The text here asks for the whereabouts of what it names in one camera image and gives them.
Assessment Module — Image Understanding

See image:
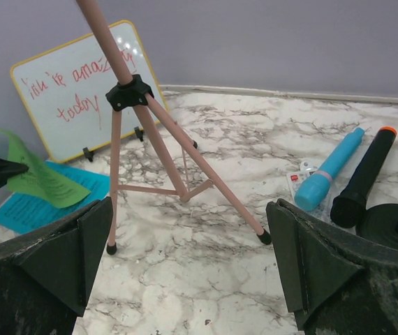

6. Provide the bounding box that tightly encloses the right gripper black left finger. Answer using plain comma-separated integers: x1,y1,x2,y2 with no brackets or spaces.
0,198,113,334

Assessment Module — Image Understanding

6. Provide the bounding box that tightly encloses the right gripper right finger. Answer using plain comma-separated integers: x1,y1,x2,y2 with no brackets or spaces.
266,199,398,334

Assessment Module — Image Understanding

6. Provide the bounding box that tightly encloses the green sheet music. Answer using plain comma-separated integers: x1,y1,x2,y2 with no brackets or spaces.
0,129,91,209

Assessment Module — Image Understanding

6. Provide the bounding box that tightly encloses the blue sheet music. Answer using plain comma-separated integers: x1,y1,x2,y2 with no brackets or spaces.
0,161,110,234

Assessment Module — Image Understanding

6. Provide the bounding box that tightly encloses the black microphone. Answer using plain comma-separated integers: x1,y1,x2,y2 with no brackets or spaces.
330,126,397,228

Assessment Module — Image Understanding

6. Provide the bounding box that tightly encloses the blue toy microphone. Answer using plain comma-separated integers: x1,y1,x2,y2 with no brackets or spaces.
294,128,364,211

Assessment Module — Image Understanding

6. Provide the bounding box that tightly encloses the pink music stand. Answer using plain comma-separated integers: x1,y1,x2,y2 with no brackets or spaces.
77,0,272,245

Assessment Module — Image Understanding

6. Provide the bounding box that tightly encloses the white remote packet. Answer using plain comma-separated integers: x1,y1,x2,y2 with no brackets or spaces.
286,161,332,223

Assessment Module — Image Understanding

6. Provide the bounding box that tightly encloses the yellow framed whiteboard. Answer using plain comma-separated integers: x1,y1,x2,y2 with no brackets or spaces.
9,20,170,164

